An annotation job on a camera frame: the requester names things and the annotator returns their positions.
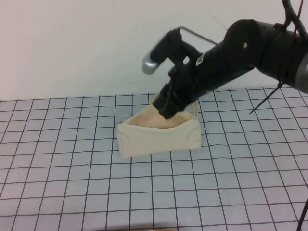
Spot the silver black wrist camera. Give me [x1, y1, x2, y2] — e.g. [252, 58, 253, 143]
[141, 29, 193, 76]

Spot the grey camera cable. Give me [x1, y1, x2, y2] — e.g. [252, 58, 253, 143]
[179, 26, 218, 46]

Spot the black zip tie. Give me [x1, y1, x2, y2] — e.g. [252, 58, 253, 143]
[249, 81, 283, 115]

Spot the black thin stand leg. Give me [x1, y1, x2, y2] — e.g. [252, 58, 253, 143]
[296, 198, 308, 231]

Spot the cream canvas pencil case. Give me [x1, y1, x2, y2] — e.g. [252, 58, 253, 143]
[116, 100, 202, 159]

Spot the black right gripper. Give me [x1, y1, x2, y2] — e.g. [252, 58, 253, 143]
[153, 49, 210, 120]

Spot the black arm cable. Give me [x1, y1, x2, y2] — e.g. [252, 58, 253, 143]
[281, 0, 305, 34]

